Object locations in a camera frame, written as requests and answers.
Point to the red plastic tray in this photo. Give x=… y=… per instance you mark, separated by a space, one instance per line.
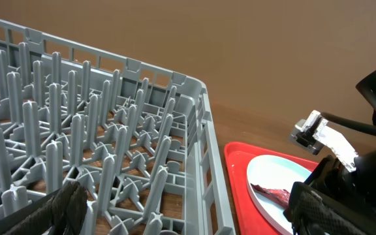
x=238 y=155

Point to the red ketchup sachet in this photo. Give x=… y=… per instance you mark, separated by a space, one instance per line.
x=279 y=196

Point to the large white plate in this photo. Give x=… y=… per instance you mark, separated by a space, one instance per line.
x=273 y=172

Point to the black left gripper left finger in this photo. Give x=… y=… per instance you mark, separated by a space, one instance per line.
x=64 y=213

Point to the grey dishwasher rack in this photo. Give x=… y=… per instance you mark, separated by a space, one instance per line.
x=139 y=138

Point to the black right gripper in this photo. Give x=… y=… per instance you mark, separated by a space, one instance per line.
x=355 y=190

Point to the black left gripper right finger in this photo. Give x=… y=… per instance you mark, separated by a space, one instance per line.
x=311 y=212

